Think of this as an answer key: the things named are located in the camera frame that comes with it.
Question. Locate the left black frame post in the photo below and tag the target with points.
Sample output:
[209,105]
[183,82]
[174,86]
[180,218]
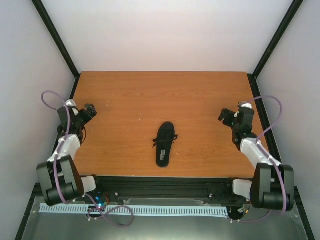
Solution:
[45,17]

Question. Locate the right small connector board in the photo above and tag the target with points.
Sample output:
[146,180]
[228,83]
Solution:
[244,209]

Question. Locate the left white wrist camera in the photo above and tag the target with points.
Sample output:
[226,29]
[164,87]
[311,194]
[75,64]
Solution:
[71,103]

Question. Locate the right black frame post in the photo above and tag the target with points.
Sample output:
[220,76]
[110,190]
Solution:
[284,24]

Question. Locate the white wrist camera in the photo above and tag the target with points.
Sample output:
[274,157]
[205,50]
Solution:
[243,104]
[71,103]

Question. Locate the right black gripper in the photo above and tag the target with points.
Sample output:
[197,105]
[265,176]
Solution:
[226,121]

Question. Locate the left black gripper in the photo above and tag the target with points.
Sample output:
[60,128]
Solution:
[90,109]

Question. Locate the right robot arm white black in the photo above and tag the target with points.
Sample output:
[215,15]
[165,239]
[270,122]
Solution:
[260,170]

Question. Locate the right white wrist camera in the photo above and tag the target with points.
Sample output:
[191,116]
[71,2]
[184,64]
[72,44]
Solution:
[243,104]

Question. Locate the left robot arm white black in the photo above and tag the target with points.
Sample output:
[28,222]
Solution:
[59,178]

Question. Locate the black canvas shoe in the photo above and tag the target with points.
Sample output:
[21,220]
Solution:
[166,130]

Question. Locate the black frame post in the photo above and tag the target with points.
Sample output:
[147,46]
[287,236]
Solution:
[45,17]
[284,24]

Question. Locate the black shoelace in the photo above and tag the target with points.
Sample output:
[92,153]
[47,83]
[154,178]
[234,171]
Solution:
[164,141]

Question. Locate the left green led circuit board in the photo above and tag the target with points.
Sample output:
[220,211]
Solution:
[102,204]

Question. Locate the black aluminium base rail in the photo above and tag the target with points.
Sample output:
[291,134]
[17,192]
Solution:
[209,190]

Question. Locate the light blue slotted cable duct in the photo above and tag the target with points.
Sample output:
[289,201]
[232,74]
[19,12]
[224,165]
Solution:
[141,210]

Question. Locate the clear plastic sheet cover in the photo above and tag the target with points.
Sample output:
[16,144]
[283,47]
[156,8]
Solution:
[123,225]

